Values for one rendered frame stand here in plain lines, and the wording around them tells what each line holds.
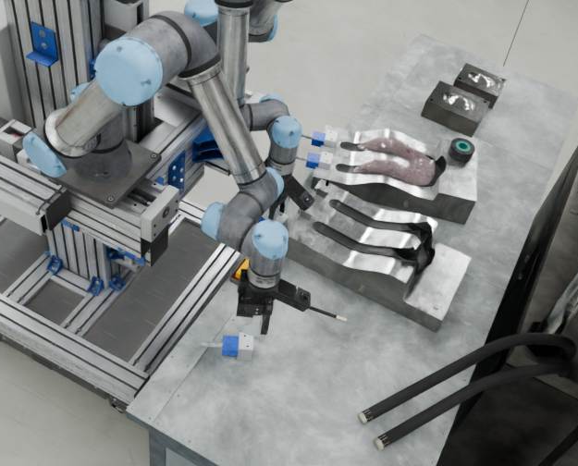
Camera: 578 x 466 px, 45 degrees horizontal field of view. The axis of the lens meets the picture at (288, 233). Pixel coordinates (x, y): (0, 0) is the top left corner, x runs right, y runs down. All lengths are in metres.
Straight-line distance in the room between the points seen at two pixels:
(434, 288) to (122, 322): 1.15
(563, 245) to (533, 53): 2.57
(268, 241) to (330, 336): 0.54
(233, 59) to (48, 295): 1.26
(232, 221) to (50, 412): 1.38
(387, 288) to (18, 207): 0.99
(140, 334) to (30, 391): 0.45
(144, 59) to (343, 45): 3.10
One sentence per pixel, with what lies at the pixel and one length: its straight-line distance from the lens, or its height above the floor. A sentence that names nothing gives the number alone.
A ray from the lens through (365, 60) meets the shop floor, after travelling 4.25.
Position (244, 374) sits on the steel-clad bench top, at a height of 0.80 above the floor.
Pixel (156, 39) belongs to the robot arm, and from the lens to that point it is 1.34.
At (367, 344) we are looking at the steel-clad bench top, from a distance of 1.90.
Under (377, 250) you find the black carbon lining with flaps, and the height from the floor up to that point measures 0.90.
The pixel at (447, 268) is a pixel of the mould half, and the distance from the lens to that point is 2.05.
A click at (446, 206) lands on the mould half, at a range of 2.22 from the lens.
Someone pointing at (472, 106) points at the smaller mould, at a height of 0.86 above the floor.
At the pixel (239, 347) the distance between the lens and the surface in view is 1.76.
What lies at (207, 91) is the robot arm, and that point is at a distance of 1.45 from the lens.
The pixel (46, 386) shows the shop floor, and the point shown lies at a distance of 2.71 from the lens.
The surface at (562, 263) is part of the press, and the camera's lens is 2.34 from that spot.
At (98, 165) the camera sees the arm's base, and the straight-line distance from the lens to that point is 1.82.
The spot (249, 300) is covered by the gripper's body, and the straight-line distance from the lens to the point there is 1.59.
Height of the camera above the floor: 2.36
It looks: 49 degrees down
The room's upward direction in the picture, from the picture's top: 12 degrees clockwise
